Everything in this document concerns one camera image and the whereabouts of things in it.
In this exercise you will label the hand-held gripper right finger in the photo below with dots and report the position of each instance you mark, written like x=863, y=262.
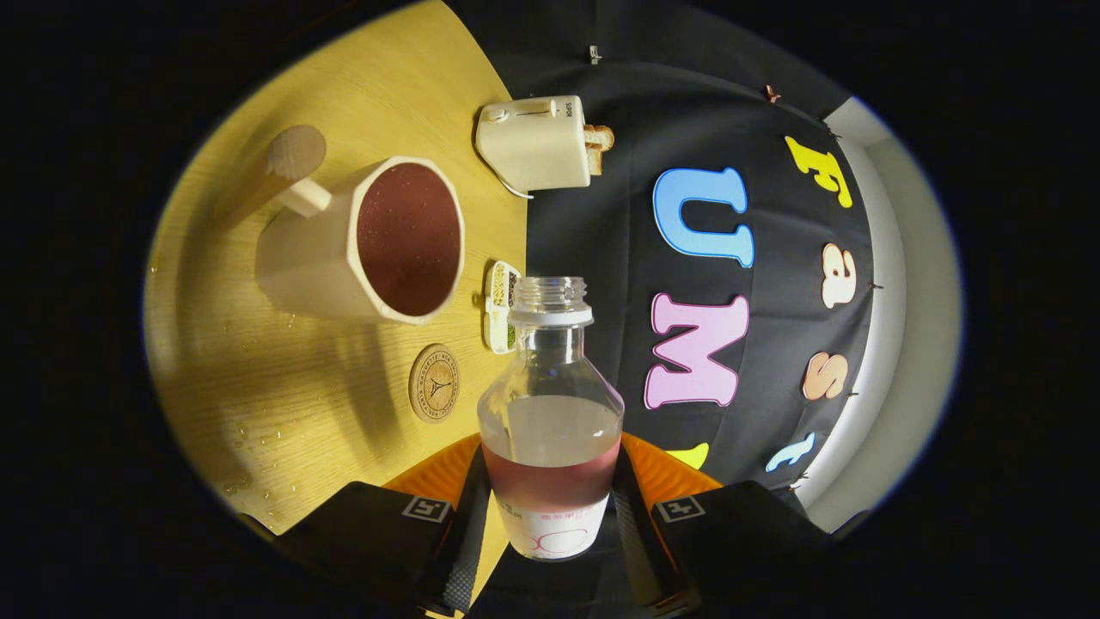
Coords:
x=640, y=550

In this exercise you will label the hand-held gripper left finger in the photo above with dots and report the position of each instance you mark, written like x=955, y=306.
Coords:
x=460, y=550

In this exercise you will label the clear juice bottle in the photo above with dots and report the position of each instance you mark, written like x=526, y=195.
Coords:
x=550, y=430

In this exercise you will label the round wooden coaster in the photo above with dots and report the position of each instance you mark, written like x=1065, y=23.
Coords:
x=434, y=383

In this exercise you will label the white divided bean dish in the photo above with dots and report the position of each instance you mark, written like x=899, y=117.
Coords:
x=500, y=309

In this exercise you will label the wooden table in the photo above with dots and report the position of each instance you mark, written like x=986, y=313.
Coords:
x=258, y=387

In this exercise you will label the black backdrop cloth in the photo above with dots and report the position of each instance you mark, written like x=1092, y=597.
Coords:
x=601, y=249

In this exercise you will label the toast slice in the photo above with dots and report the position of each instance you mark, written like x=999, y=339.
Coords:
x=595, y=162
x=601, y=137

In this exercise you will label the cream toaster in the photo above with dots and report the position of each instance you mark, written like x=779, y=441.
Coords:
x=533, y=142

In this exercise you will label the pink cloth clip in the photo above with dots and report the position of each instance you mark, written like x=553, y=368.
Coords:
x=773, y=93

